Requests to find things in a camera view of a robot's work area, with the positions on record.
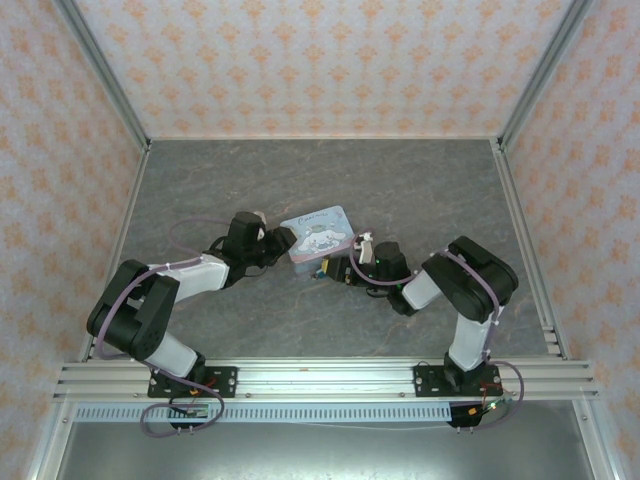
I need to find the cartoon printed tin box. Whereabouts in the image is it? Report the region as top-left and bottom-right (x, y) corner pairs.
(279, 204), (357, 277)

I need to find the right base circuit board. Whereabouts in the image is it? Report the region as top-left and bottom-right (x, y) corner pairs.
(468, 398), (507, 417)

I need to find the base circuit board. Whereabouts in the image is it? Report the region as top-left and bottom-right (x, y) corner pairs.
(468, 398), (507, 417)
(173, 403), (210, 420)

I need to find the left base circuit board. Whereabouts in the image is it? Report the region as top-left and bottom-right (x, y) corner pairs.
(173, 403), (210, 420)

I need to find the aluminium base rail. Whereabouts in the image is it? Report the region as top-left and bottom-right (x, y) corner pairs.
(53, 356), (600, 402)

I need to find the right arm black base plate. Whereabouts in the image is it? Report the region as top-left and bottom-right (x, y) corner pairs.
(413, 363), (502, 400)

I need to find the aluminium side frame rail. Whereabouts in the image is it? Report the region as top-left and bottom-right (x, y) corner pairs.
(491, 139), (627, 480)
(25, 144), (151, 480)

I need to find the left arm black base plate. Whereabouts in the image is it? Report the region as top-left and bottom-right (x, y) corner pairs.
(147, 365), (239, 400)

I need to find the white slotted cable duct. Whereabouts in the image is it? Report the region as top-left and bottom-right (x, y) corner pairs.
(73, 401), (506, 425)

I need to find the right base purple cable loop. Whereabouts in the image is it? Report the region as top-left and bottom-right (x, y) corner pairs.
(449, 360), (526, 432)

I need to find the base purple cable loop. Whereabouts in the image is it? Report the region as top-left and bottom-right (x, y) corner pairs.
(139, 387), (226, 438)
(449, 360), (526, 432)

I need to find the aluminium corner post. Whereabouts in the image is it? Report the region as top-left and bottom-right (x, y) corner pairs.
(52, 0), (153, 152)
(497, 0), (595, 152)

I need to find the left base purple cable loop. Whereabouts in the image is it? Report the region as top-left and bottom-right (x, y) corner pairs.
(139, 387), (226, 438)

